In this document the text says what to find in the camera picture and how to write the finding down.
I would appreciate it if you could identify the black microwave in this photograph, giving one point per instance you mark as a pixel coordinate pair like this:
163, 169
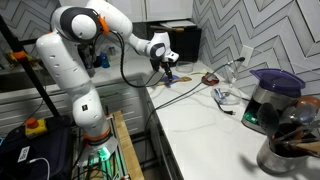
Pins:
185, 45

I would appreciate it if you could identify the wooden plank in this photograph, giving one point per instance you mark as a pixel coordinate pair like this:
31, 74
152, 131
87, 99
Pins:
128, 146

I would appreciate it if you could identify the black spatula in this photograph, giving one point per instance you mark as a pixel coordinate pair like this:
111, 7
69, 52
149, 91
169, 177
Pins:
268, 117

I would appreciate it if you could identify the blue plastic lid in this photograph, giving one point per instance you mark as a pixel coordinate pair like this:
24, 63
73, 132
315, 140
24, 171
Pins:
173, 82

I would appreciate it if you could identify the white wall outlet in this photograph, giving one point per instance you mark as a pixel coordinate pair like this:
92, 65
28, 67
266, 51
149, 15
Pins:
247, 55

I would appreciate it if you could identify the wooden cooking stick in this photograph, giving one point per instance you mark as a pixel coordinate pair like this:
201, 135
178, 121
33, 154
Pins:
181, 79

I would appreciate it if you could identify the black case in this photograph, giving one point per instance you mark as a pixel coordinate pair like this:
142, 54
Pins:
36, 153

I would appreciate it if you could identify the wooden spoon in holder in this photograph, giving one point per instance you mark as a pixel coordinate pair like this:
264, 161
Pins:
308, 146

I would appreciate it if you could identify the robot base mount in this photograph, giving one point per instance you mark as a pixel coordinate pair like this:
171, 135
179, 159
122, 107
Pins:
98, 151

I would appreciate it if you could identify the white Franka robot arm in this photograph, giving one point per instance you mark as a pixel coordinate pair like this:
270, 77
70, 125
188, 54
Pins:
63, 66

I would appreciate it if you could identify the clear drinking glass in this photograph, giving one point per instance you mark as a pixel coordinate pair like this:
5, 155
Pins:
232, 74

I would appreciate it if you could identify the steel appliance with purple lid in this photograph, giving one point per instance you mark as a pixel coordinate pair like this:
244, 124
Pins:
271, 96

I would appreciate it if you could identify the metal utensil holder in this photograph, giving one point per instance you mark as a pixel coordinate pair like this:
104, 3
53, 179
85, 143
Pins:
278, 158

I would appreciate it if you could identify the red and black small dish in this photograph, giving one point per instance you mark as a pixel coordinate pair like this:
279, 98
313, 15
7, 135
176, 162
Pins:
210, 79

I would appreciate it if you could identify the white wall cabinet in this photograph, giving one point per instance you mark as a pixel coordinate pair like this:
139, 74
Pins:
156, 10

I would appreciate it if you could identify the red emergency stop button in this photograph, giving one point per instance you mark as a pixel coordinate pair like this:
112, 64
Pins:
34, 127

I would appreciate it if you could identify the metal ladle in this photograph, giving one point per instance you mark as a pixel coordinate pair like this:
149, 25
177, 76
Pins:
301, 113

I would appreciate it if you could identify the clear plastic container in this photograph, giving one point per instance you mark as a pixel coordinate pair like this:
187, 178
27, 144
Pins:
184, 66

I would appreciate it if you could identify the black tripod with orange clamp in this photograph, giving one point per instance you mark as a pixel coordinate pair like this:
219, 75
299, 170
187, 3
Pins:
26, 70

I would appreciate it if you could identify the white paper tray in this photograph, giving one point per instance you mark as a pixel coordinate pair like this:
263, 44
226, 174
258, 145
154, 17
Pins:
177, 23

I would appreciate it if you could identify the blue bottle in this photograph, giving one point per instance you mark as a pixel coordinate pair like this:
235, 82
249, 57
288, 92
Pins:
104, 61

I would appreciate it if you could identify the white drawer cabinet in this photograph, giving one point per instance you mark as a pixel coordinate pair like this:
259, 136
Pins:
120, 100

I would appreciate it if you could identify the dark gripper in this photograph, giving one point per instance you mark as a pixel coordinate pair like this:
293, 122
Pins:
157, 64

